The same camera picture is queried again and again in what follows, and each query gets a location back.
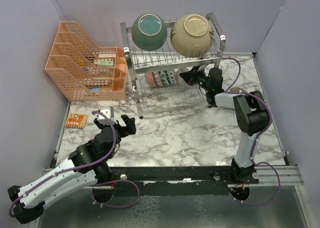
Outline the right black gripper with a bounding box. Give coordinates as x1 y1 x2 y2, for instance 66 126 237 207
180 65 212 92

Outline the steel two-tier dish rack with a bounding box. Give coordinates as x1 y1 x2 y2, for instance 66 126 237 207
120 12 226 119

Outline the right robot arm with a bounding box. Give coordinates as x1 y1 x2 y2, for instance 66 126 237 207
179 66 272 184

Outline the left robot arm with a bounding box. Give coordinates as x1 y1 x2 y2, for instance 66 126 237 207
7 111 136 224

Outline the blue dotted small bowl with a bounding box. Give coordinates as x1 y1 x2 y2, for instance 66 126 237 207
165 69 177 85

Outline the green patterned small bowl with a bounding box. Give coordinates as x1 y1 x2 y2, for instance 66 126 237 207
158 71 170 86

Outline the dark red patterned bowl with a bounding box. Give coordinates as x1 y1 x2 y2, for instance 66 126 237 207
152 72 163 87

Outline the orange snack packet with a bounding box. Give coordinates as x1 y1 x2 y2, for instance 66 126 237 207
64 113 89 129

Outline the pink patterned small bowl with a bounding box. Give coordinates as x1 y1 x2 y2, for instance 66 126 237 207
144 72 157 87

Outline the large cream ceramic bowl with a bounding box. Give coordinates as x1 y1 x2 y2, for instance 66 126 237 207
170 14 214 58

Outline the orange plastic file organizer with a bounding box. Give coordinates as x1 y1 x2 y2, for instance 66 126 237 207
44 21 128 102

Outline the large teal ceramic bowl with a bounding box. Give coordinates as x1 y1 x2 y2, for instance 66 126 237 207
131 13 168 51

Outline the green white box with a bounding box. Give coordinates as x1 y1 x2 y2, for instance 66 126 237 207
93 59 115 68

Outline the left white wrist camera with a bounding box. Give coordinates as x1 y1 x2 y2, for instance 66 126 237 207
96 106 117 125

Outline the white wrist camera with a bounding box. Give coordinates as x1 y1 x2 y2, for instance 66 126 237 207
197 65 207 73
96 106 117 125

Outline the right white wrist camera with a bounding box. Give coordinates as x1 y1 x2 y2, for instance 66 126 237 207
197 65 207 73

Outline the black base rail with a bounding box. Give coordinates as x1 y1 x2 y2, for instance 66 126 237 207
111 166 259 196

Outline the aluminium frame rail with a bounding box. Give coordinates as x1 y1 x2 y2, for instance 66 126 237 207
255 165 304 186

